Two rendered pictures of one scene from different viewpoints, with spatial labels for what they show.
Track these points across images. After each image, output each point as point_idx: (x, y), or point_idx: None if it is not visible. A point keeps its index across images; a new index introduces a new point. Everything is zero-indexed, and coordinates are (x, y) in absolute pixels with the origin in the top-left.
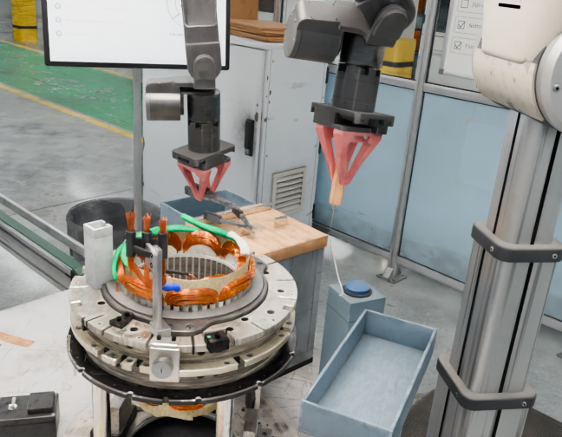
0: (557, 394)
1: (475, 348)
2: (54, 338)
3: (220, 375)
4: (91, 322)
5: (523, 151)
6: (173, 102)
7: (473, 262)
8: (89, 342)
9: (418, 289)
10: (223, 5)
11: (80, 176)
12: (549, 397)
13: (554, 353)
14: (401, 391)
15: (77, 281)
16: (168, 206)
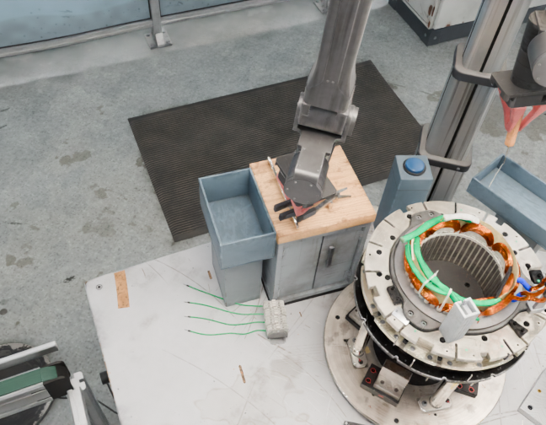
0: (190, 79)
1: (469, 139)
2: (216, 419)
3: None
4: (515, 350)
5: (519, 17)
6: (327, 169)
7: (461, 94)
8: (502, 359)
9: None
10: None
11: None
12: (190, 86)
13: (147, 48)
14: (536, 201)
15: (444, 349)
16: (237, 241)
